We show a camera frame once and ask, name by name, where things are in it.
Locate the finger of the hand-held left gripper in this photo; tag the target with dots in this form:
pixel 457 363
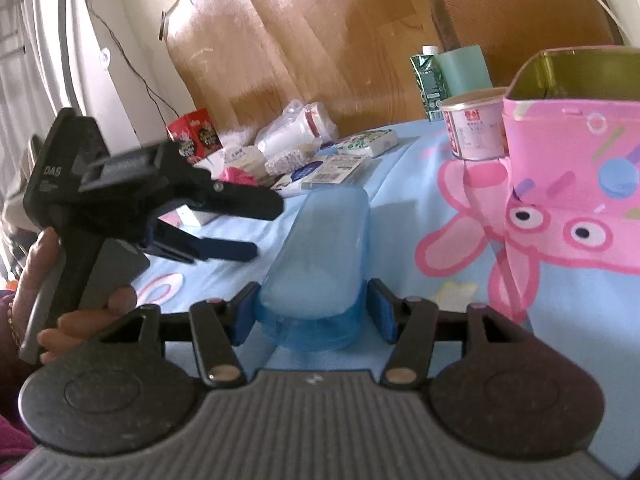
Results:
pixel 245 202
pixel 220 250

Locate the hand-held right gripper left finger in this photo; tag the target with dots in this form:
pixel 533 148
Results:
pixel 245 312

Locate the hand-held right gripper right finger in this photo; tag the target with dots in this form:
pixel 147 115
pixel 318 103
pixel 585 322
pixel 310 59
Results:
pixel 381 312

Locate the pink cloth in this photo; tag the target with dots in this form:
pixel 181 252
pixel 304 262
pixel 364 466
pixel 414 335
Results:
pixel 237 175

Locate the cotton swab packet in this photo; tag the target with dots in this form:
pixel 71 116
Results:
pixel 290 161

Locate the blue translucent plastic case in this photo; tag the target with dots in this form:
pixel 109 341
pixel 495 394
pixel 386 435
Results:
pixel 315 260

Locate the green white tissue packet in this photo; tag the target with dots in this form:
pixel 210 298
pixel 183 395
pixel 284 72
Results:
pixel 367 142

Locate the pink cartoon tin box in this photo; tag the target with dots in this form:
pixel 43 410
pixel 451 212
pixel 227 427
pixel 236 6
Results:
pixel 565 160

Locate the person's left forearm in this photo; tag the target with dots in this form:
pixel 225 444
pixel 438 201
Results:
pixel 5 325

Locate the person's left hand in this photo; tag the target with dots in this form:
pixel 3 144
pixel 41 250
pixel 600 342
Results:
pixel 31 270

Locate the small white box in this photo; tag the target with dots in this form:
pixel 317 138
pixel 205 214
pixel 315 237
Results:
pixel 200 219

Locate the white packet with blue print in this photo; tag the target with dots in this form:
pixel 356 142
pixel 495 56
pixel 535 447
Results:
pixel 305 175

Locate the red snack packet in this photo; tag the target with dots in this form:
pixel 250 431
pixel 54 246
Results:
pixel 197 132

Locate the white flat packet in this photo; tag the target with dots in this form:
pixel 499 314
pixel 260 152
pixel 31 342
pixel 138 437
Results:
pixel 335 170

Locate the light blue cartoon blanket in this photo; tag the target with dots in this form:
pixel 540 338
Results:
pixel 425 210

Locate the white curtain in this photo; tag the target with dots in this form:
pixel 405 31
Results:
pixel 50 35

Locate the brown wooden board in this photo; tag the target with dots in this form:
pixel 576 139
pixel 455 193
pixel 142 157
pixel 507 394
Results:
pixel 300 50

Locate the round brown lid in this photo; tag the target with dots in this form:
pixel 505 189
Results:
pixel 475 130

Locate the green drink carton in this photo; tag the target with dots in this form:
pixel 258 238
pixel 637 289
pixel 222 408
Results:
pixel 427 85

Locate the person's magenta garment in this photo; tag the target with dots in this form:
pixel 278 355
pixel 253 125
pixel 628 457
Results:
pixel 12 432

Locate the teal cup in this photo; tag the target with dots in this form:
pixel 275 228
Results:
pixel 465 70

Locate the brown mesh chair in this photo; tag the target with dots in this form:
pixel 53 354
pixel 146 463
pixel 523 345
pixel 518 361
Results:
pixel 515 15

